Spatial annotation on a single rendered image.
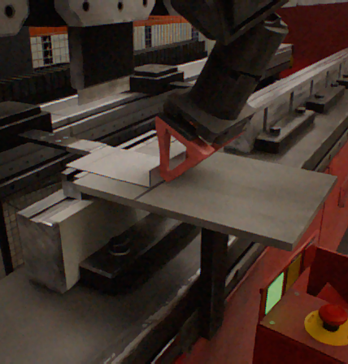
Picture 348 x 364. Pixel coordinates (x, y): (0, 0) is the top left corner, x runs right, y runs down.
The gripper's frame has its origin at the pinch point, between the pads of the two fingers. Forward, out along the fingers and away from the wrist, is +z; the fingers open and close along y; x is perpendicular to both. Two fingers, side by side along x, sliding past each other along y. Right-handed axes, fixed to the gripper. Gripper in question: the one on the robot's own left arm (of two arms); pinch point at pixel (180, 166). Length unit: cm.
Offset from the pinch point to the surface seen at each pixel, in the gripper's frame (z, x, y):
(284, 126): 13, -1, -58
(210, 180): -0.4, 3.8, -0.8
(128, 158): 5.2, -7.2, -1.2
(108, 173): 4.5, -6.1, 4.2
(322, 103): 13, 0, -87
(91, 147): 7.9, -12.9, -1.2
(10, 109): 13.5, -29.8, -1.8
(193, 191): -0.4, 3.6, 2.7
